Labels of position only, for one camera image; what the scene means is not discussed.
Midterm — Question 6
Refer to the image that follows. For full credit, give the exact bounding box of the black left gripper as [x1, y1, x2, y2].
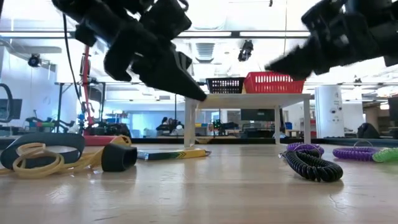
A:
[51, 0, 208, 102]

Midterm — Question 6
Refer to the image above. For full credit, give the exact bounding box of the dark background monitor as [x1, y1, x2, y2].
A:
[240, 108, 276, 121]

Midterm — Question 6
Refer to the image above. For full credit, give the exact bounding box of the black overhead camera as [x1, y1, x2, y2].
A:
[238, 39, 254, 62]

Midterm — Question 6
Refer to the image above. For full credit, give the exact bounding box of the yellow rubber band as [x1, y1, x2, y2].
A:
[12, 151, 65, 180]
[0, 135, 132, 175]

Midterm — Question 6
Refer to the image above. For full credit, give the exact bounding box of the white round column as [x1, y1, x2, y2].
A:
[314, 85, 345, 138]

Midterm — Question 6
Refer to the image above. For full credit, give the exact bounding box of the black coil wrist keychain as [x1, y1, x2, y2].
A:
[279, 148, 344, 184]

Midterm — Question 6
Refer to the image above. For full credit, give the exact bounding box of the red plastic basket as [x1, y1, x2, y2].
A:
[243, 71, 307, 95]

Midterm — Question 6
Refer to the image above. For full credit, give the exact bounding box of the black office chair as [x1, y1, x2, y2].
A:
[356, 122, 380, 139]

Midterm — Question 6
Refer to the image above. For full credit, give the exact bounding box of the purple coil wrist keychain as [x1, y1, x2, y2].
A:
[332, 139, 379, 162]
[285, 142, 325, 156]

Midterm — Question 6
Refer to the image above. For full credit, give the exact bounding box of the black plastic basket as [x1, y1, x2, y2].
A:
[205, 77, 246, 95]

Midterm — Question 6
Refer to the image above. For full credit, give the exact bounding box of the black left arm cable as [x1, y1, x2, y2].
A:
[62, 12, 82, 105]

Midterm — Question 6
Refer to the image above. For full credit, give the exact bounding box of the black round ceiling fixture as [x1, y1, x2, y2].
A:
[27, 54, 41, 68]

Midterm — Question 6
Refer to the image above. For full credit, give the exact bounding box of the white perforated shelf riser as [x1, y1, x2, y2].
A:
[183, 93, 312, 147]

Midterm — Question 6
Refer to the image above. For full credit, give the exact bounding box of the red desk lamp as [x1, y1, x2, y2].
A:
[80, 45, 127, 147]

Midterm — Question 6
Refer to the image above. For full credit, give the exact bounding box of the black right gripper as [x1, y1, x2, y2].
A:
[264, 0, 398, 81]

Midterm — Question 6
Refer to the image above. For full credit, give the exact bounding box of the green coil wrist keychain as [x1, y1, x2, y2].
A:
[372, 147, 398, 164]

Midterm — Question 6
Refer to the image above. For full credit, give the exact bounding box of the large wide dark rubber band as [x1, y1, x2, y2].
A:
[0, 133, 86, 170]

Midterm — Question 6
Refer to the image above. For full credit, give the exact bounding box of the black aluminium table frame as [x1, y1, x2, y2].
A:
[0, 136, 398, 150]

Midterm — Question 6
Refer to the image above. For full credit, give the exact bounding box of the person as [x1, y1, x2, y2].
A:
[160, 116, 175, 131]

